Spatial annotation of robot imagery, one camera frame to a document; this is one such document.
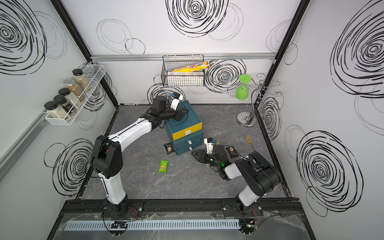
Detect chrome glass holder stand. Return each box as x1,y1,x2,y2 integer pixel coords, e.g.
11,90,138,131
237,79,285,136

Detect teal bottom drawer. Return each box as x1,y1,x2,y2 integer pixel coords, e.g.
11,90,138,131
176,139,204,155

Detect black cookie packet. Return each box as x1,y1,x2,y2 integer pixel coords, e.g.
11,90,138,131
164,143,175,154
227,146,240,159

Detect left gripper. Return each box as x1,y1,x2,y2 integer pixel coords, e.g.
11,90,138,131
160,106,189,123

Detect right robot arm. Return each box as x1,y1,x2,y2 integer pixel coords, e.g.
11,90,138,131
192,145,283,214

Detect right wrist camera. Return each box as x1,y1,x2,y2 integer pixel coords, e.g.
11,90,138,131
204,138,215,154

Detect spice jar white contents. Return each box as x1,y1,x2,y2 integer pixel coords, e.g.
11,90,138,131
58,88,81,110

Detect green plastic wine glass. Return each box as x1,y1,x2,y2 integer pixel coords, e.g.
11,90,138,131
236,75,252,101

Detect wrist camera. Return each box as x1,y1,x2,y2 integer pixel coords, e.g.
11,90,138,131
204,138,215,154
171,92,184,110

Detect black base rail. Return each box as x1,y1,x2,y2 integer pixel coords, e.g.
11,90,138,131
60,198,304,218

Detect spice jar light powder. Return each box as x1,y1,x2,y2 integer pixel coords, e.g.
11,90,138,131
44,101,68,119

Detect teal drawer cabinet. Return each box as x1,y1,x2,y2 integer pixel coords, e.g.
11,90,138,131
166,101,203,143

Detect white cable duct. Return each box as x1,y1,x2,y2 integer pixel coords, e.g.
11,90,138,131
64,219,241,232

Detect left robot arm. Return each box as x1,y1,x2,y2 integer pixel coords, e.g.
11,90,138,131
90,93,189,217

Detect spice jar dark contents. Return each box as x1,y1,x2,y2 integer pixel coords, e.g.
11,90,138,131
54,95,77,116

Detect white spice rack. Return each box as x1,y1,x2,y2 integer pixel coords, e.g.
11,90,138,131
45,65,107,130

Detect spice jar brown contents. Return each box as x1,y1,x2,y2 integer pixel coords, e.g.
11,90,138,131
63,78,85,102

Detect yellow snack tube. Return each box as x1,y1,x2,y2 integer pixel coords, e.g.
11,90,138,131
172,62,210,73

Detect gold fork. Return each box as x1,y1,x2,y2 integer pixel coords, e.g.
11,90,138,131
246,134,255,150

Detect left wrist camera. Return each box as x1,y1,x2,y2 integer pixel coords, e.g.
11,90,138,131
171,92,184,110

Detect wire wall basket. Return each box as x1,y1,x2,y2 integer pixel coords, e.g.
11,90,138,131
161,54,205,87

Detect spice jar tan contents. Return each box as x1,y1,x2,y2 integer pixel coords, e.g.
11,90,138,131
72,69,92,92

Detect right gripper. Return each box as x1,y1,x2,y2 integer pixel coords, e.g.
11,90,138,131
191,150,221,170

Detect yellow top drawer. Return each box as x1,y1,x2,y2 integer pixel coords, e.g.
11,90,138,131
172,123,203,141

